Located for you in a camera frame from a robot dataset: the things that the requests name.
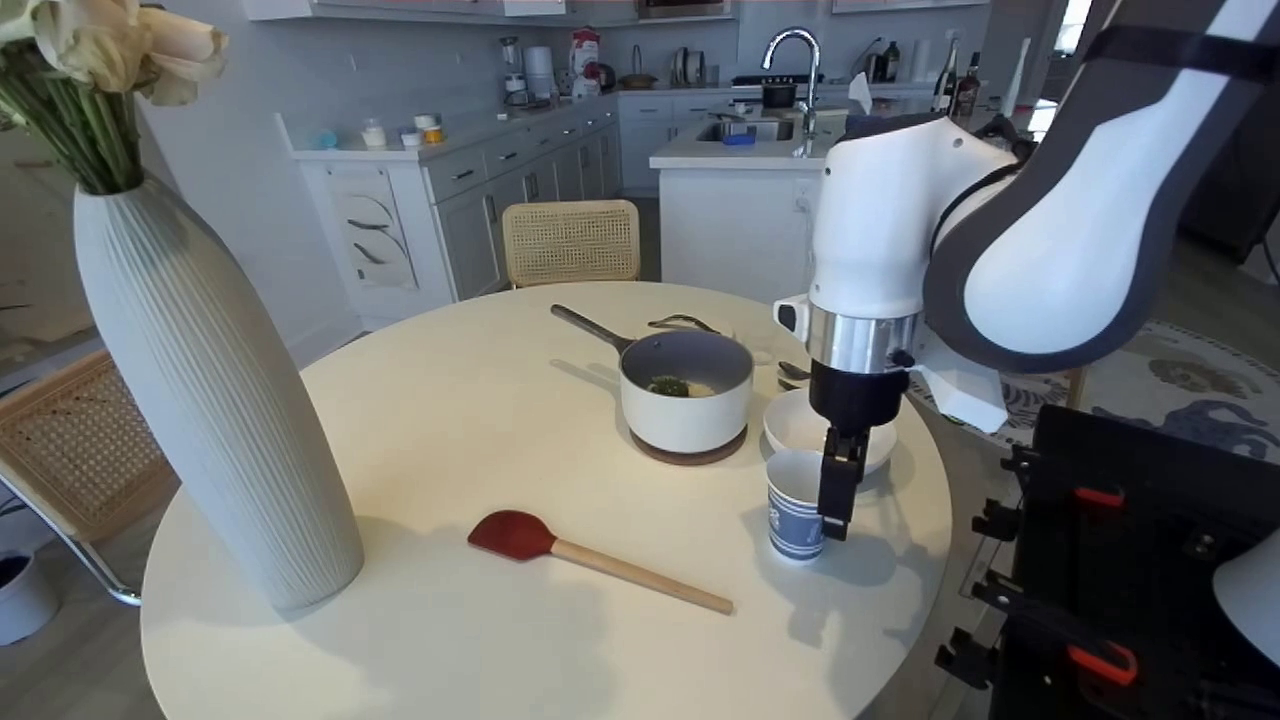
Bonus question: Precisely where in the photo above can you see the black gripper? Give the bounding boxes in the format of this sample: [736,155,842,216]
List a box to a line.
[806,366,908,541]

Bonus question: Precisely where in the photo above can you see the blue white paper cup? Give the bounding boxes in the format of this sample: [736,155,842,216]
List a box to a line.
[769,453,822,559]

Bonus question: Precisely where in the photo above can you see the silver spoon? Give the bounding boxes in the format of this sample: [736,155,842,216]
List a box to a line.
[778,360,806,381]

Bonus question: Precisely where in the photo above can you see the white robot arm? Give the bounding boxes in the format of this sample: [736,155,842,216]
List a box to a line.
[797,0,1280,541]

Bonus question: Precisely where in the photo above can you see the white ceramic bowl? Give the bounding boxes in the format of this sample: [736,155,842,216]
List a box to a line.
[761,392,894,474]

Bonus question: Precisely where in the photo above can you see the white saucepan grey interior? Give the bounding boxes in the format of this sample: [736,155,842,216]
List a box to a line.
[557,303,750,458]

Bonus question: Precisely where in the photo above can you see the white kitchen island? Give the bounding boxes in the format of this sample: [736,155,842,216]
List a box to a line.
[648,109,842,299]

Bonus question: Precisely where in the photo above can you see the black robot cart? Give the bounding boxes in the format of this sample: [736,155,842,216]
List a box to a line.
[937,407,1280,720]

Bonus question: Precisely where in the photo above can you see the patterned round rug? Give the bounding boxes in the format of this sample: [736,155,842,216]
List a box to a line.
[1082,325,1280,464]

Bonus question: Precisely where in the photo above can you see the wicker chair far side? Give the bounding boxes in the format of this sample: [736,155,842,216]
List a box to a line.
[500,202,639,290]

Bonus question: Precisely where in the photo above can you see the chrome kitchen faucet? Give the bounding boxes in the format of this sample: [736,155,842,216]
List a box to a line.
[761,23,822,139]

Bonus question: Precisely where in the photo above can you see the white kitchen cabinet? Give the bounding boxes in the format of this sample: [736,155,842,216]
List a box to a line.
[277,101,619,333]

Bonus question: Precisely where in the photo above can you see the tall white ribbed vase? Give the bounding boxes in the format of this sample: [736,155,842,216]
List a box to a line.
[73,179,362,618]

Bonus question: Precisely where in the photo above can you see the wicker chair near vase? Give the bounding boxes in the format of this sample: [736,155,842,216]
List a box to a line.
[0,352,181,609]

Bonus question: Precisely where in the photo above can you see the cream calla lily bouquet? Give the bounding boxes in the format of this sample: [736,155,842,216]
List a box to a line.
[0,0,227,195]

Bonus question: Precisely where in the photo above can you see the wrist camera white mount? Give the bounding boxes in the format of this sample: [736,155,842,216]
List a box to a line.
[917,352,1008,433]

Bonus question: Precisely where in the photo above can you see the red spatula wooden handle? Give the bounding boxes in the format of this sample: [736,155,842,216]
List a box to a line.
[467,510,736,618]

